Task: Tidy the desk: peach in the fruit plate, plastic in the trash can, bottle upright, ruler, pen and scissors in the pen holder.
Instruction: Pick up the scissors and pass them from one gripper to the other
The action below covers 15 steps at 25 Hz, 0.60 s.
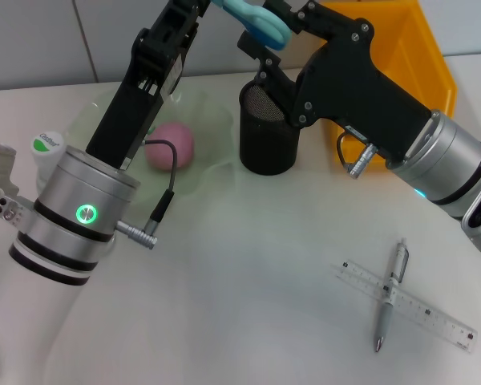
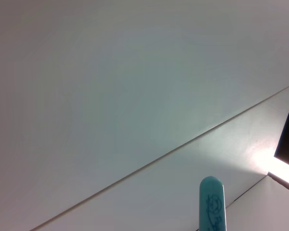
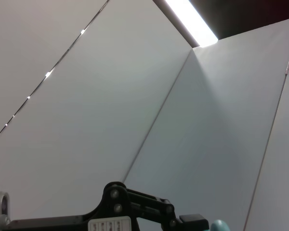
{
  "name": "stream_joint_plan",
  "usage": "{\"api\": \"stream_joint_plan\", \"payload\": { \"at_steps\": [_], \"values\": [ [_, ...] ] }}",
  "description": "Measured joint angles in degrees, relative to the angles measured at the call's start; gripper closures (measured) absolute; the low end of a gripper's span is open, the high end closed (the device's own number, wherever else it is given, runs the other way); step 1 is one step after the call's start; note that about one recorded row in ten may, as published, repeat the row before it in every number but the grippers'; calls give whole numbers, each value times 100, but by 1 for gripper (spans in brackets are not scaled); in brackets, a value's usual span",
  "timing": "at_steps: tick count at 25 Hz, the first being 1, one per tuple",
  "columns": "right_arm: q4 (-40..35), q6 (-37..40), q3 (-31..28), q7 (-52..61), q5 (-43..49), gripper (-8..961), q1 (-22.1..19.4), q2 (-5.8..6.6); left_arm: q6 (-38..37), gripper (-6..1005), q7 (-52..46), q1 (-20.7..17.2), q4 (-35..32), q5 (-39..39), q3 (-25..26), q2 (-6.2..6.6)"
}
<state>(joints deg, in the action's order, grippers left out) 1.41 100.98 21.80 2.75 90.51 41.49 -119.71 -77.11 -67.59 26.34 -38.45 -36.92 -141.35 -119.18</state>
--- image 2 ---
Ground bright ceiling light strip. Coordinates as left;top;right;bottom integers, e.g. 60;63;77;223
251;145;289;196

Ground blue scissors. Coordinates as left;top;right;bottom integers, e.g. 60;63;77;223
199;176;227;231

